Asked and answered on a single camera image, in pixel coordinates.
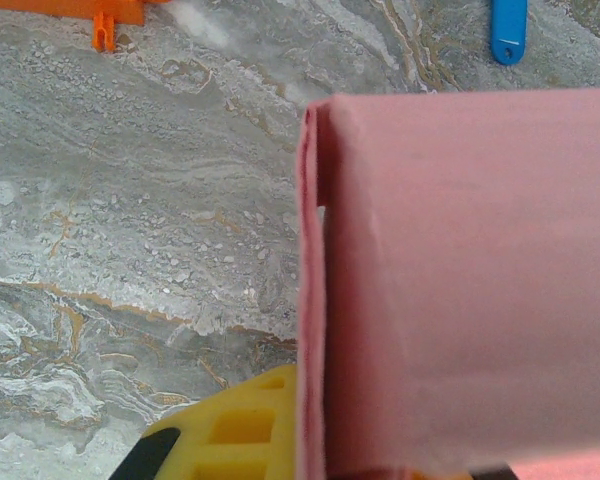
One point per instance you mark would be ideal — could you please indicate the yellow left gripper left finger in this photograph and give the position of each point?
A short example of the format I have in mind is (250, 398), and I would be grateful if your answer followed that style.
(240, 440)

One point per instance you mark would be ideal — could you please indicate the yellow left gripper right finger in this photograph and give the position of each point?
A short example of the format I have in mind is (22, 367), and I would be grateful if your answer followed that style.
(445, 476)

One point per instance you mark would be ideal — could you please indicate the pink paper box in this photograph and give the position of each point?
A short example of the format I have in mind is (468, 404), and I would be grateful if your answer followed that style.
(470, 280)

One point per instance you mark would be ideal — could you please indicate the blue key tag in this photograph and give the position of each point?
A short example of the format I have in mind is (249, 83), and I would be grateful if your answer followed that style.
(507, 30)

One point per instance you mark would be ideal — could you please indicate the orange plastic piece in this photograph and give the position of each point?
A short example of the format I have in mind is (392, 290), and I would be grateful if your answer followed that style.
(55, 9)

